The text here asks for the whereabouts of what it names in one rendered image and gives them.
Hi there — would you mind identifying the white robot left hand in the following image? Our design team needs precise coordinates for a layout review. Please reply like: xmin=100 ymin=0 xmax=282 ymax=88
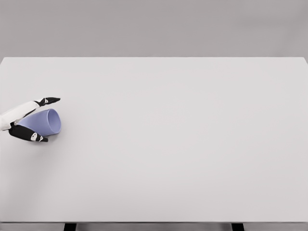
xmin=0 ymin=97 xmax=61 ymax=143

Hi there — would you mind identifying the light purple cup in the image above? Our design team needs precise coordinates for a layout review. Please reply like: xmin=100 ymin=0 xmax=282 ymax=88
xmin=17 ymin=108 xmax=62 ymax=137

